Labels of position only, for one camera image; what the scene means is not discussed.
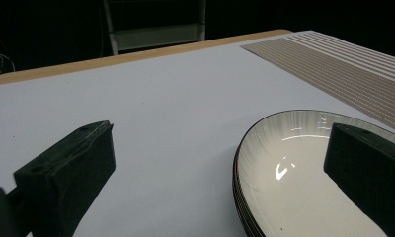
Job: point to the grey metal stand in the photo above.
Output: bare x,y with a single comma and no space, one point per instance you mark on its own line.
152,38

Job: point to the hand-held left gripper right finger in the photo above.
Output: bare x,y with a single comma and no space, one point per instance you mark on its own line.
370,164

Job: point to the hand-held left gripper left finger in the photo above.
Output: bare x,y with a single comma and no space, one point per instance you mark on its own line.
70,171

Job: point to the stack of white plates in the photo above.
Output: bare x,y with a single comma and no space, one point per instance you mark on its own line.
300,197

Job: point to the brown striped woven placemat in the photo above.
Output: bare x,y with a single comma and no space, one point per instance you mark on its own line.
350,75

